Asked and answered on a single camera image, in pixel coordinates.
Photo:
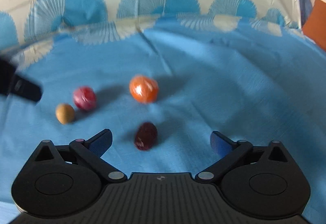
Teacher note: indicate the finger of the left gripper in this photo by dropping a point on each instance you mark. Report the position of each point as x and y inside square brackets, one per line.
[13, 83]

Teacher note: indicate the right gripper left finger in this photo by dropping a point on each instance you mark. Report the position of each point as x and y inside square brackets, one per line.
[89, 153]

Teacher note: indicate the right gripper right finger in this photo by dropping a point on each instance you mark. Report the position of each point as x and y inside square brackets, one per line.
[230, 153]

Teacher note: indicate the pink round candy fruit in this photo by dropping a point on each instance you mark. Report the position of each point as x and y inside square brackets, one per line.
[85, 98]

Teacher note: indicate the dark red jujube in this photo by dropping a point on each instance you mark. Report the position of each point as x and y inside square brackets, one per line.
[146, 136]

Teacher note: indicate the tan small round fruit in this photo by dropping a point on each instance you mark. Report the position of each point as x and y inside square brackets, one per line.
[65, 113]

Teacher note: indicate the orange wrapped fruit upper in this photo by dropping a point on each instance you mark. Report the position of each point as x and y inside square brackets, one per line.
[143, 89]

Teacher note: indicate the blue patterned cloth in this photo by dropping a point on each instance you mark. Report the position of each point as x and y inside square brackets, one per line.
[241, 67]

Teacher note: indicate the orange cushion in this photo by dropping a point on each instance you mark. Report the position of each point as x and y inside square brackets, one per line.
[315, 26]

